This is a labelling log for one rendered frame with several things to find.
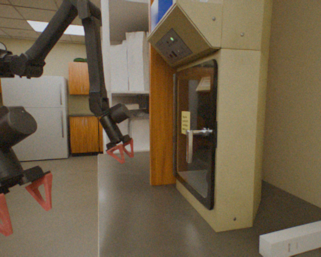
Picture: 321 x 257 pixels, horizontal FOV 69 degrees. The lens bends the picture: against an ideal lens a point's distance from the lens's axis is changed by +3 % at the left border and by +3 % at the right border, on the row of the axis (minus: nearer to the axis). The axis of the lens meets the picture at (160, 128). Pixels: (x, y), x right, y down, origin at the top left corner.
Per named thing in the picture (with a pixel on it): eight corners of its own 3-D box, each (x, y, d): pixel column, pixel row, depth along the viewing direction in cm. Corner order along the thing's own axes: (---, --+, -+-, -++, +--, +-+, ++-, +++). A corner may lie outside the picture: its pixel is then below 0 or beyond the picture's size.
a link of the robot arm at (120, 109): (100, 104, 101) (89, 105, 93) (121, 92, 98) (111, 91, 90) (112, 128, 101) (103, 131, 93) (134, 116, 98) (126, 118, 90)
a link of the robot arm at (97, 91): (90, 10, 98) (74, -1, 88) (102, 8, 97) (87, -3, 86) (100, 113, 103) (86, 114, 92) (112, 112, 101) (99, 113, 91)
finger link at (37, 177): (67, 200, 54) (48, 164, 54) (43, 214, 47) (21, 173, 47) (45, 211, 56) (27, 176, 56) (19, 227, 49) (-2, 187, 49)
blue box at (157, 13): (178, 36, 82) (178, 8, 81) (189, 27, 72) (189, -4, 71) (151, 34, 79) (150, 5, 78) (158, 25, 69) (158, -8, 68)
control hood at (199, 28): (177, 67, 86) (177, 39, 85) (221, 48, 55) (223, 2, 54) (146, 66, 83) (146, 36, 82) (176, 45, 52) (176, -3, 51)
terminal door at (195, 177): (176, 176, 90) (177, 72, 86) (213, 213, 61) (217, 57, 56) (174, 176, 90) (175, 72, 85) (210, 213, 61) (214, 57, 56)
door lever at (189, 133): (206, 162, 63) (202, 160, 65) (207, 128, 61) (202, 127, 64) (187, 163, 61) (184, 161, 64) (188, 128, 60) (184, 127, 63)
